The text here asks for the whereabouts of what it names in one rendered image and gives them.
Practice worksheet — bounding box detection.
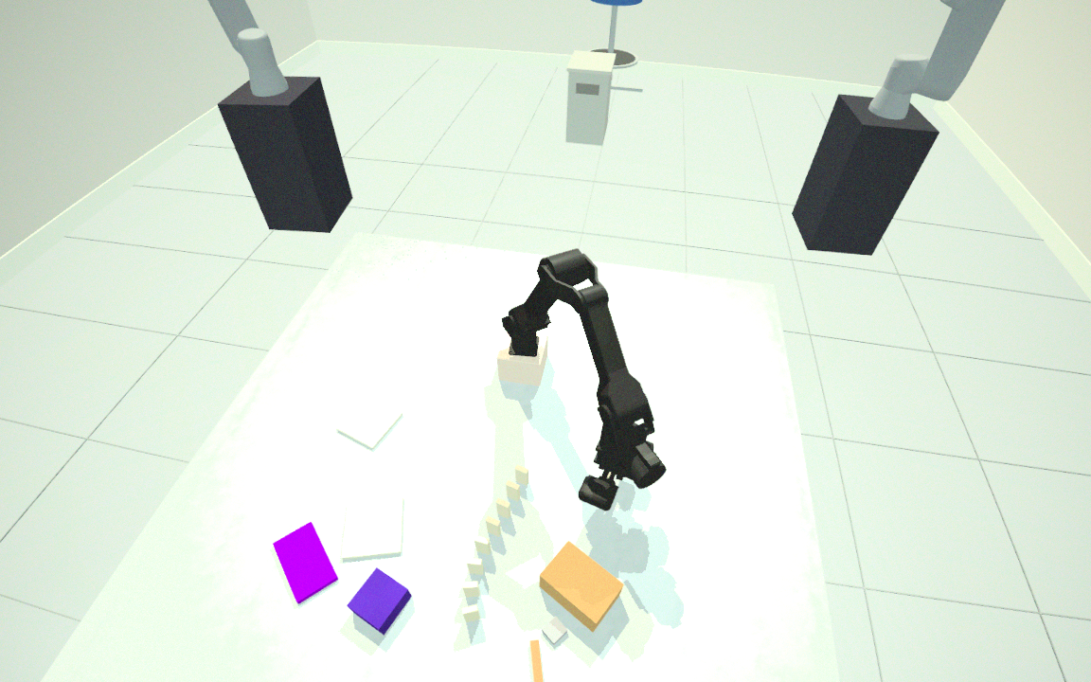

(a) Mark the purple rectangular block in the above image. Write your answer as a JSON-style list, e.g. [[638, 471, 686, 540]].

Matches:
[[347, 567, 412, 635]]

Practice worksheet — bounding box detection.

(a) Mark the magenta rectangular block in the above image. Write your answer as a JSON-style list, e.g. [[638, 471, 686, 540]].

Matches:
[[273, 522, 339, 605]]

